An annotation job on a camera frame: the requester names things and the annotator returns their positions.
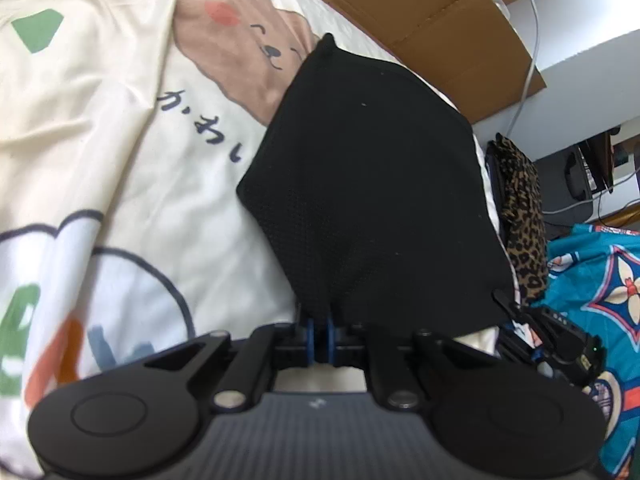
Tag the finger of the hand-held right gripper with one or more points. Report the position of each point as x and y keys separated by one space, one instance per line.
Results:
x=510 y=306

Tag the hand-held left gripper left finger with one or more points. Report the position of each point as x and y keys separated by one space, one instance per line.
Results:
x=311 y=342

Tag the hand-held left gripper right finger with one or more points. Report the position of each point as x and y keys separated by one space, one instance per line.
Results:
x=331 y=342

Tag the black mesh garment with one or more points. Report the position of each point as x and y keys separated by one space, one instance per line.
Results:
x=380 y=185

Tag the teal floral printed cloth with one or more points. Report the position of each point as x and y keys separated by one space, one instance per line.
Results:
x=600 y=280

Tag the leopard print cloth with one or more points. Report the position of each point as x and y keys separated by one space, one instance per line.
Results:
x=525 y=230

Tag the black chair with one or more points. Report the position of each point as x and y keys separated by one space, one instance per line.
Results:
x=579 y=175

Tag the white desk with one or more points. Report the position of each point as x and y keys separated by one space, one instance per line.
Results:
x=575 y=75

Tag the brown cardboard box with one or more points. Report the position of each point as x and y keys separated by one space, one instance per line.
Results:
x=450 y=35

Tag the cream cartoon printed blanket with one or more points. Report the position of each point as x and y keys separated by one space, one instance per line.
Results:
x=100 y=160

